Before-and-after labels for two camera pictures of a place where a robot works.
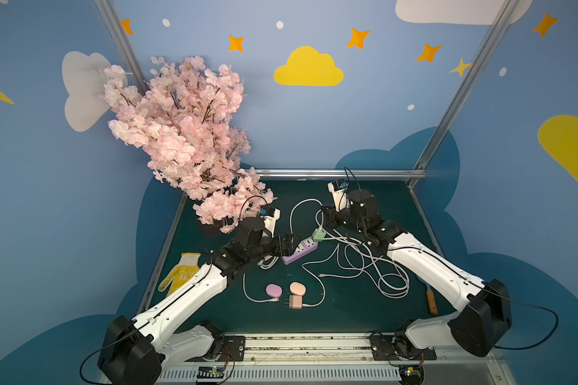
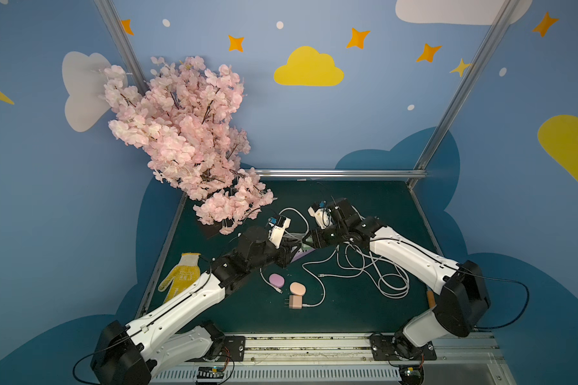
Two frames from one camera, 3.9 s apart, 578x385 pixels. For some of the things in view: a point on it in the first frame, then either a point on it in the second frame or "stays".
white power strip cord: (300, 201) to (307, 224)
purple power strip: (302, 249) stays
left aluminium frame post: (120, 41) stays
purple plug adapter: (274, 290) to (277, 280)
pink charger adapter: (295, 301) stays
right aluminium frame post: (506, 14) stays
